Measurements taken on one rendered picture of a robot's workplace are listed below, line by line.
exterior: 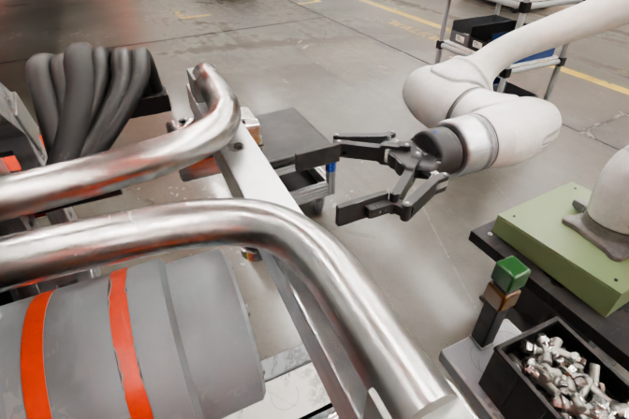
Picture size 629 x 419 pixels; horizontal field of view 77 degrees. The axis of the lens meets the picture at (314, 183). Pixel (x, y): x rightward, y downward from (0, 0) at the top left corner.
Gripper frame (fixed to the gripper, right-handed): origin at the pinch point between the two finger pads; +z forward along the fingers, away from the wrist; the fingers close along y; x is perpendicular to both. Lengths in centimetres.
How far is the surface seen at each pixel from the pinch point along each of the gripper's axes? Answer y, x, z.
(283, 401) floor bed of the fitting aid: 10, -75, 6
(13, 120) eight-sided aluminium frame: 4.2, 14.3, 30.6
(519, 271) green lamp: -13.5, -16.9, -28.0
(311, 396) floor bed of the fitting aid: 8, -75, -1
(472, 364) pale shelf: -15.1, -37.9, -23.0
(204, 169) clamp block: -2.6, 8.4, 15.1
